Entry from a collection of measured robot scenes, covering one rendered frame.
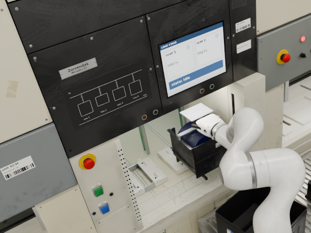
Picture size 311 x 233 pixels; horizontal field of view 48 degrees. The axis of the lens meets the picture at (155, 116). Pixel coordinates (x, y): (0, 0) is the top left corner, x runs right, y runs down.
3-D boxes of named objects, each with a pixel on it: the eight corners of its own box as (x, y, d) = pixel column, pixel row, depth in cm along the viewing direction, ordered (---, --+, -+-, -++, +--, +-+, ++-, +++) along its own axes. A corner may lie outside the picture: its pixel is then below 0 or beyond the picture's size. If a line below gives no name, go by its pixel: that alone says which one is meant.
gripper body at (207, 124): (210, 143, 149) (195, 131, 158) (229, 133, 152) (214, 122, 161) (209, 129, 145) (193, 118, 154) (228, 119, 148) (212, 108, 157)
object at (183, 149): (195, 187, 165) (187, 132, 148) (172, 164, 181) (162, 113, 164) (235, 164, 173) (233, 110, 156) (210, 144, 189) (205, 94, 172)
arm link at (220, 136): (227, 119, 145) (212, 134, 144) (250, 133, 135) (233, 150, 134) (235, 131, 150) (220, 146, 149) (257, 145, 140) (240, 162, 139)
